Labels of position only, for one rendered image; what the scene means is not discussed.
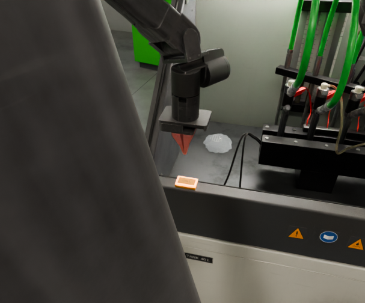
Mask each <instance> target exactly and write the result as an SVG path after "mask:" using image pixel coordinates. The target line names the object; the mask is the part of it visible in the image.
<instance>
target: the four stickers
mask: <svg viewBox="0 0 365 303"><path fill-rule="evenodd" d="M306 232H307V228H301V227H292V226H289V231H288V234H287V237H291V238H295V239H303V240H304V239H305V235H306ZM339 234H340V233H338V232H333V231H326V230H321V233H320V236H319V239H318V241H320V242H326V243H333V244H336V242H337V239H338V237H339ZM346 248H352V249H358V250H362V251H364V250H365V239H363V238H359V237H352V236H351V238H350V240H349V242H348V244H347V246H346Z"/></svg>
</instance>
